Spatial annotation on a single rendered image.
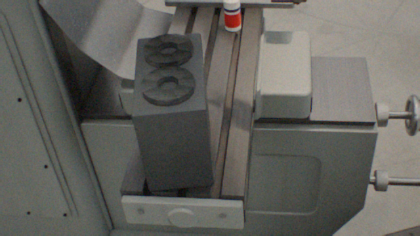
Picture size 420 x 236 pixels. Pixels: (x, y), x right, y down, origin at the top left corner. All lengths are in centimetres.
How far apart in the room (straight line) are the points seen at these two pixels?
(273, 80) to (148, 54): 49
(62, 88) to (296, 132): 61
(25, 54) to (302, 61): 69
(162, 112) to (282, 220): 91
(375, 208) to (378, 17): 132
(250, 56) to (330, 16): 188
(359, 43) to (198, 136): 209
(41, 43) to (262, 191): 75
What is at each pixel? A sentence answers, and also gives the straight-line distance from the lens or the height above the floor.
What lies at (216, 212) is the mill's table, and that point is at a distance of 98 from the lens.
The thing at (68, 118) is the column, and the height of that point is 72.
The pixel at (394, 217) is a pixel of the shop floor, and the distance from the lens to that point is 212.
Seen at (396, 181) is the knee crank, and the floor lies 49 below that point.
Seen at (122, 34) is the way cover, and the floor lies 88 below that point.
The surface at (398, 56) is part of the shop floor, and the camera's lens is 285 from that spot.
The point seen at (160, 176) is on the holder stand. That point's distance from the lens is 96.
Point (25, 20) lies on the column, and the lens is 129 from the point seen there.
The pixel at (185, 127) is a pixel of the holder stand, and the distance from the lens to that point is 87.
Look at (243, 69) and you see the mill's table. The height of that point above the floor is 90.
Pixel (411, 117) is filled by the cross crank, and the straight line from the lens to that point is 159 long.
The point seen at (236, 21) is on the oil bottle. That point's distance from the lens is 134.
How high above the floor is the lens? 165
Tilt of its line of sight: 43 degrees down
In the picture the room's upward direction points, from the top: 6 degrees counter-clockwise
